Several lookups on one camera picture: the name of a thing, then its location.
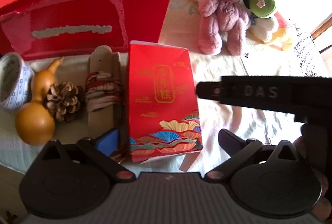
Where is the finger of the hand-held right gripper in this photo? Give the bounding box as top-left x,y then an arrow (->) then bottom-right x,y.
196,81 -> 223,106

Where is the clear packing tape roll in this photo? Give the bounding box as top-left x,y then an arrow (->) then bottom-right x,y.
0,52 -> 35,112

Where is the white and yellow plush toy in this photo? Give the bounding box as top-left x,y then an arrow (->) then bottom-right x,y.
246,11 -> 295,52

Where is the white quilted blanket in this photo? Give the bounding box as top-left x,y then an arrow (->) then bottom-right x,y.
0,17 -> 332,175

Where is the large red cardboard box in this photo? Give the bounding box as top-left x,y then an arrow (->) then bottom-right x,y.
0,0 -> 175,61

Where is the red patterned gift carton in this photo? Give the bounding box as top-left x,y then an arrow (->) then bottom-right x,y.
128,40 -> 204,173

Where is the brown dried gourd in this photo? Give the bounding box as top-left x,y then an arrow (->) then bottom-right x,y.
15,56 -> 65,147

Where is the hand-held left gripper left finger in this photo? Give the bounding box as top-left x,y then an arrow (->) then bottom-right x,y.
39,129 -> 136,183

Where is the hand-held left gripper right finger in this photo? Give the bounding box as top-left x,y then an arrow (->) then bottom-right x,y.
204,129 -> 306,184

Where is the pink teddy bear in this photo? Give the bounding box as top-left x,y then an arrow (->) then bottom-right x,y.
198,0 -> 251,56

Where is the brown pine cone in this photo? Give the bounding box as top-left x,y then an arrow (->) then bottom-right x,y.
43,81 -> 85,122

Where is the person's right hand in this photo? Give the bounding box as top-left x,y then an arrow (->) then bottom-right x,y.
296,135 -> 332,222

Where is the wooden furniture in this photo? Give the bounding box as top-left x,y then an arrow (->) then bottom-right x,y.
310,13 -> 332,55

